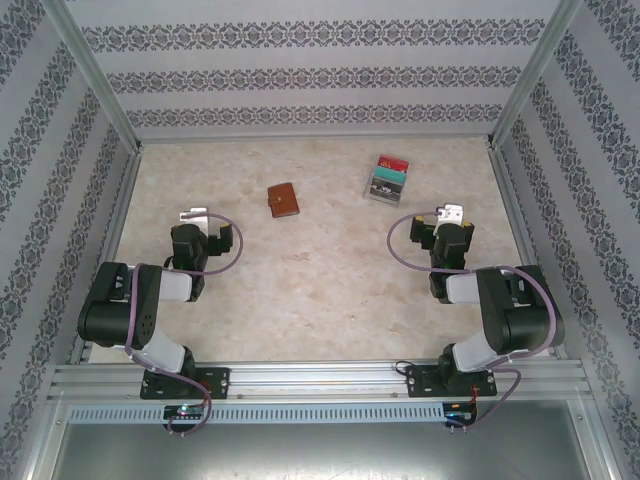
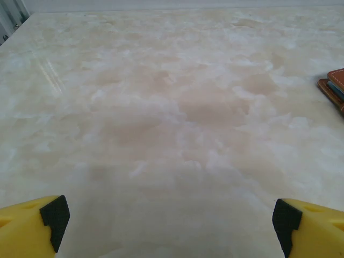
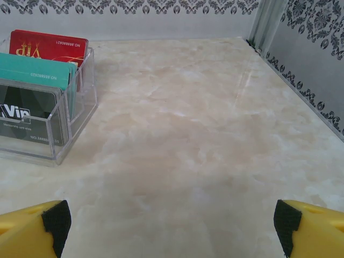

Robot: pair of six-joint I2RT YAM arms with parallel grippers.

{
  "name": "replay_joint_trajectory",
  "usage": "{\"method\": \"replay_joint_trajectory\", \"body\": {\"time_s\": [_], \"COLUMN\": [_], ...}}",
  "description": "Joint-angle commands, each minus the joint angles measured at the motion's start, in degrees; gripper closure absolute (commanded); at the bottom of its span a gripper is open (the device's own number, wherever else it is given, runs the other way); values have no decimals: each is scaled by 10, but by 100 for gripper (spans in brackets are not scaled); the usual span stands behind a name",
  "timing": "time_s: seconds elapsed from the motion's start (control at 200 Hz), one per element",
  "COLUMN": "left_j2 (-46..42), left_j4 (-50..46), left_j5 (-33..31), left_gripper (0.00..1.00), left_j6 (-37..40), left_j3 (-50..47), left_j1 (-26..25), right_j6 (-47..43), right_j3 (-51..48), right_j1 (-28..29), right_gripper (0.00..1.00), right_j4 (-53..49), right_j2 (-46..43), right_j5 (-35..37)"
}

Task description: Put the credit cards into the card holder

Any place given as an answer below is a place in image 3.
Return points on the aluminium frame post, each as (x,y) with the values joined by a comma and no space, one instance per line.
(264,24)

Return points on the clear acrylic card box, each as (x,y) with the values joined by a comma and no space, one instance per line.
(83,107)

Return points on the stack of teal cards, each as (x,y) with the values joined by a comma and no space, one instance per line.
(32,70)

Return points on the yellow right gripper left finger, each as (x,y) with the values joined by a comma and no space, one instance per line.
(21,236)

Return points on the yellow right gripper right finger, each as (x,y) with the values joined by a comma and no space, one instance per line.
(322,236)

